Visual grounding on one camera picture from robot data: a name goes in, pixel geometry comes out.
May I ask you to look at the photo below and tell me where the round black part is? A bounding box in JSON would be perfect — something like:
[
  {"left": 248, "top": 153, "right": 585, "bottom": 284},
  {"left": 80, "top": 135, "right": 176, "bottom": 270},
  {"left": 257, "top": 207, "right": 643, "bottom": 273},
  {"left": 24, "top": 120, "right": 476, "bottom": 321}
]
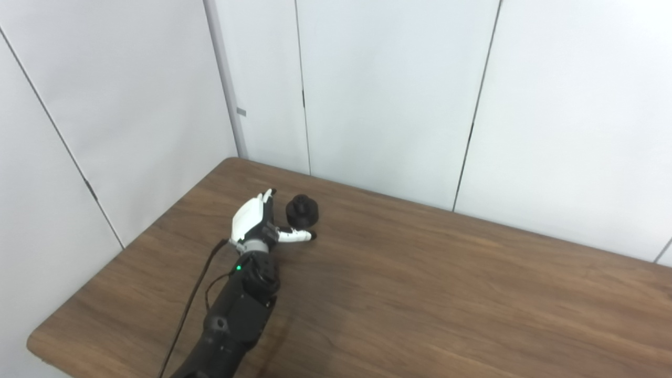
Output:
[{"left": 286, "top": 194, "right": 320, "bottom": 233}]

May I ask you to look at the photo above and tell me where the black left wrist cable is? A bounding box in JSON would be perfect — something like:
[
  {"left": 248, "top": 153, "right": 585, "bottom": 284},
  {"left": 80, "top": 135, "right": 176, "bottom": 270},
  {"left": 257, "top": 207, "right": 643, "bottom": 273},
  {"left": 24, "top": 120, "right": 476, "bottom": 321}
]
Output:
[{"left": 157, "top": 239, "right": 233, "bottom": 378}]

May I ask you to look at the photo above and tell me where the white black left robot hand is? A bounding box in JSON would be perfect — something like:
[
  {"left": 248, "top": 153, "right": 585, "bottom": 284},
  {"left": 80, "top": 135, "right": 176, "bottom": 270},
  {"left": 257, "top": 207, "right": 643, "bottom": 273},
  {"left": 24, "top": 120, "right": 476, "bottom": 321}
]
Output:
[{"left": 230, "top": 188, "right": 318, "bottom": 247}]

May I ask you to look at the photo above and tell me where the grey wall corner post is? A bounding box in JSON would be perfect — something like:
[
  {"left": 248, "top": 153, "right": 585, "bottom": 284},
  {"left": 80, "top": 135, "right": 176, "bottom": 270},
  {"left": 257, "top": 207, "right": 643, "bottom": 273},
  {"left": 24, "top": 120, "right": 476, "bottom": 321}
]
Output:
[{"left": 203, "top": 0, "right": 249, "bottom": 159}]

